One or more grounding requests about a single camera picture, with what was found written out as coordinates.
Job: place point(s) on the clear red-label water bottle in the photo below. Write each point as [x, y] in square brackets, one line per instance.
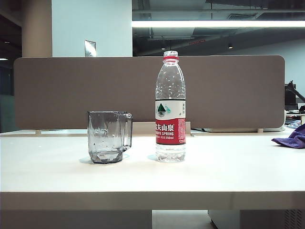
[170, 136]

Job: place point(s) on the grey transparent faceted mug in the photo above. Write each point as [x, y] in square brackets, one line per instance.
[104, 143]

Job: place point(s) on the brown fabric desk divider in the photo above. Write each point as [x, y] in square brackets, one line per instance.
[71, 95]

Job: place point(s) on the white ceiling light strip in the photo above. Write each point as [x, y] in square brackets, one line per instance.
[214, 23]

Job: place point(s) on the purple cloth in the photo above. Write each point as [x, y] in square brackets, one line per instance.
[293, 142]

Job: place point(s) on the silver wall sign plate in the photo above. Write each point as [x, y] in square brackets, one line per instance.
[90, 48]

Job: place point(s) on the beige divider bracket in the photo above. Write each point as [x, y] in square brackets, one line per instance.
[261, 130]
[38, 132]

